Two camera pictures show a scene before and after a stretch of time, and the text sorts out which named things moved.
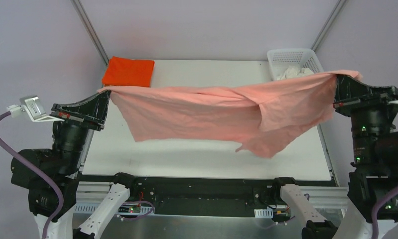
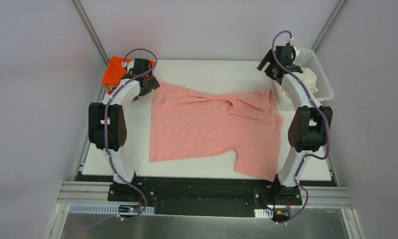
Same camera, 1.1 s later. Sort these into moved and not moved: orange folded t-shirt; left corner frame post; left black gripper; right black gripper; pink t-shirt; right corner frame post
Moved: right black gripper; pink t-shirt; left black gripper
Not moved: right corner frame post; orange folded t-shirt; left corner frame post
